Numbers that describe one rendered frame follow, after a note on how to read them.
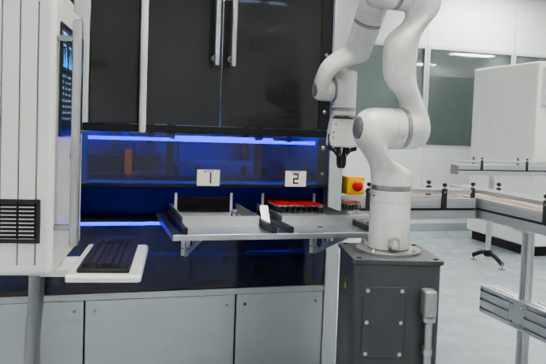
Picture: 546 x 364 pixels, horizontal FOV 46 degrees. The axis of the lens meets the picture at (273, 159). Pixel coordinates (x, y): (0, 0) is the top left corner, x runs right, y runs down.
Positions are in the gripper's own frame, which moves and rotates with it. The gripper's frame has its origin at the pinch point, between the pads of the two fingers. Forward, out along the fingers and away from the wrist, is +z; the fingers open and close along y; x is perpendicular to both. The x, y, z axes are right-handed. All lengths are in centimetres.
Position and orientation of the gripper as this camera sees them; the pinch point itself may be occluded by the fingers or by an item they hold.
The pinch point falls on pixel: (341, 162)
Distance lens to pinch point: 221.1
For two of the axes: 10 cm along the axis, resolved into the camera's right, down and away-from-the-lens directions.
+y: -9.6, -0.2, -2.8
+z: -0.4, 10.0, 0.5
